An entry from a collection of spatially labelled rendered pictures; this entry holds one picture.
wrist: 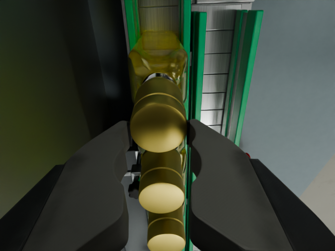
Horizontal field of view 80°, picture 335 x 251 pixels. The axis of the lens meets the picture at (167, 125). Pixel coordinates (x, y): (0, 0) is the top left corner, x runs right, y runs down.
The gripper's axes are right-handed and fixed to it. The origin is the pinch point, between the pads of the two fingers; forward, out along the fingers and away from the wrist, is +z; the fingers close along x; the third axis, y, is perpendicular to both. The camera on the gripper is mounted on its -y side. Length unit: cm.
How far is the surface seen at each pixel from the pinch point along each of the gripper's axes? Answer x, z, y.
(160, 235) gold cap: -0.2, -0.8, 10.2
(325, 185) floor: 147, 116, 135
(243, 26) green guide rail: 13.1, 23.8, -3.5
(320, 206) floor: 153, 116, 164
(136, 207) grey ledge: -8, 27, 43
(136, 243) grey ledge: -9, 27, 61
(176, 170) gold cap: 1.2, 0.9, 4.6
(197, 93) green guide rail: 5.8, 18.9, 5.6
